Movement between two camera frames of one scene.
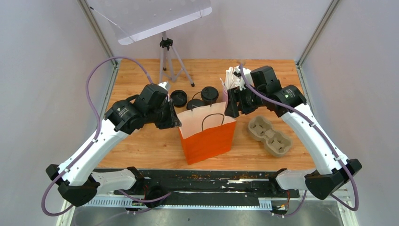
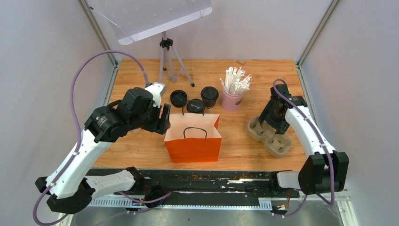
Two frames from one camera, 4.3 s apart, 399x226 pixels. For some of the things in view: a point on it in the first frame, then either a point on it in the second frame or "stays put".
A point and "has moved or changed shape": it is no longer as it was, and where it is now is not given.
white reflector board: (134, 20) stays put
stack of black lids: (179, 98) stays put
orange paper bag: (206, 131) has moved or changed shape
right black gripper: (234, 95) -> (280, 126)
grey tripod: (170, 65) stays put
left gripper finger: (175, 121) -> (164, 123)
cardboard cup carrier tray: (277, 143) stays put
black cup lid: (209, 92) stays put
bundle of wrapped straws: (231, 80) stays put
